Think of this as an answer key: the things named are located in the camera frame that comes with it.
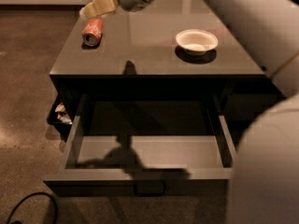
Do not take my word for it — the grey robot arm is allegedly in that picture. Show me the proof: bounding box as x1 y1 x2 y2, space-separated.
80 0 299 224

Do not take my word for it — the metal drawer handle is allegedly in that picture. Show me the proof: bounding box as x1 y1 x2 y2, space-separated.
134 181 166 197

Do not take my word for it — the open grey top drawer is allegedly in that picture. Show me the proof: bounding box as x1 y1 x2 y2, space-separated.
44 95 235 197

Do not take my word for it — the dark grey cabinet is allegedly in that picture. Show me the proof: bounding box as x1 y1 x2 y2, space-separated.
49 0 281 142

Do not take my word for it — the white paper bowl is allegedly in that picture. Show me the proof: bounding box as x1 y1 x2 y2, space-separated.
176 29 219 56

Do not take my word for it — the black trash bin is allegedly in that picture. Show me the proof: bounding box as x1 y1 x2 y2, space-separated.
47 97 71 135

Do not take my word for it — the crumpled paper trash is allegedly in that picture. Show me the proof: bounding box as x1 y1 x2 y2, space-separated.
55 103 72 125

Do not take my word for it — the black floor cable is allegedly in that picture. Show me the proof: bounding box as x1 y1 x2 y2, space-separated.
5 191 59 224

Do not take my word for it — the red coke can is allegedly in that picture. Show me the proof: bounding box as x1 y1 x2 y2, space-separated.
82 19 104 47

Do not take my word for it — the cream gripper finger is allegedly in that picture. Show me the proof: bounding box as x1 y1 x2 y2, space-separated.
79 0 119 21

